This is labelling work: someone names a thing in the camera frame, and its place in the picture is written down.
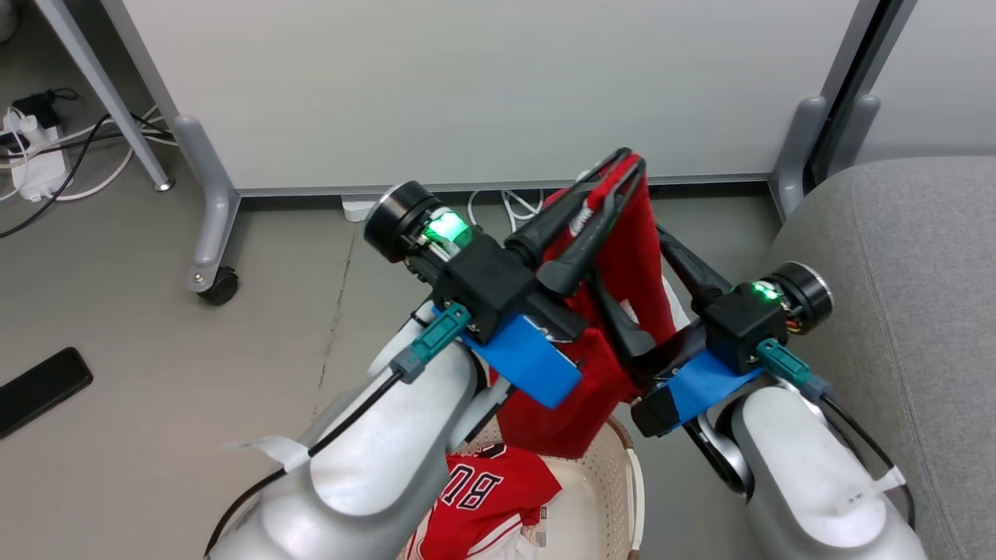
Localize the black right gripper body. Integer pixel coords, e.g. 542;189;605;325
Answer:
703;261;834;373

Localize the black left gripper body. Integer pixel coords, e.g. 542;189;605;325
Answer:
363;180;586;345

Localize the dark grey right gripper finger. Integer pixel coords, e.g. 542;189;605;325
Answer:
657;226;735;313
591;272;657;359

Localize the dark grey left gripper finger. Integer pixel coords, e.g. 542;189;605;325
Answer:
536;164;647;296
505;147;633;266

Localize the plain red fleecy garment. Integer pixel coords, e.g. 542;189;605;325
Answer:
496;153;701;460

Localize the beige plastic laundry basket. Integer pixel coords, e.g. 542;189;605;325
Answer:
311;389;646;560

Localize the white box under panel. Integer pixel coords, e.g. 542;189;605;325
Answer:
340;194;380;225

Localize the wide white partition panel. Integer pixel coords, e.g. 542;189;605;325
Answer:
100;0;889;295

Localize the grey fabric sofa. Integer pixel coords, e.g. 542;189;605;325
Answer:
766;156;996;560

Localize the red jersey with white trim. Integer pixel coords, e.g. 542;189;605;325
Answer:
403;442;563;560

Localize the black caster wheel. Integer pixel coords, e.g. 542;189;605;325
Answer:
196;266;240;306

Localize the black smartphone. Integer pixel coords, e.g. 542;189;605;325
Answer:
0;346;94;441

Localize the white power strip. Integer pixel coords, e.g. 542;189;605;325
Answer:
2;109;72;204

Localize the black power adapter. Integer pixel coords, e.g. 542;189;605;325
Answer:
11;88;79;131

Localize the white looped cable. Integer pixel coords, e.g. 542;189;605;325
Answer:
467;188;547;232

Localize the teal right cable connector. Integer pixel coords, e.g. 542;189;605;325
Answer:
756;338;833;402

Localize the teal cable connector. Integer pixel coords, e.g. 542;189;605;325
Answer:
389;303;472;384
756;338;833;402

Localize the teal left cable connector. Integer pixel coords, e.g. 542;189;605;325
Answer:
389;303;472;384

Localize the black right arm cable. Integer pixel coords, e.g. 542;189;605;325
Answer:
815;395;917;531

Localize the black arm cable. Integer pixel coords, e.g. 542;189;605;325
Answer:
203;372;405;560
815;395;917;531

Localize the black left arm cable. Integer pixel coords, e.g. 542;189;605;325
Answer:
203;372;405;560

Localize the power strip with cables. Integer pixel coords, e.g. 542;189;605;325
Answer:
0;105;181;205

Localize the grey metal table frame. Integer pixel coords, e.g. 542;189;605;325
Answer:
34;0;174;192

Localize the black floor cable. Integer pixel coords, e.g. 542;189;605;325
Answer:
0;111;177;239

